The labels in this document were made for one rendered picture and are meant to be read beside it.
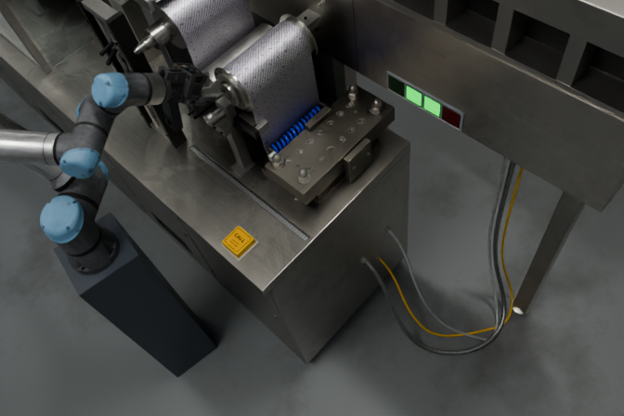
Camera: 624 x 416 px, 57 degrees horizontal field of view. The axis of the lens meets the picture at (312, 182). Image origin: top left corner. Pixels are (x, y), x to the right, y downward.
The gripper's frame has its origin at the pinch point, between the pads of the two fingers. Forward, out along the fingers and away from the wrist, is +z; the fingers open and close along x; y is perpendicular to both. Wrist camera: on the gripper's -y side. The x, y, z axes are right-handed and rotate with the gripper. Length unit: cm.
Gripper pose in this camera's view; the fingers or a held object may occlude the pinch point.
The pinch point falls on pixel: (216, 94)
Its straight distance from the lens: 156.7
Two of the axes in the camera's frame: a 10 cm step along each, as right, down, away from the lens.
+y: 3.4, -8.4, -4.2
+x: -7.2, -5.2, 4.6
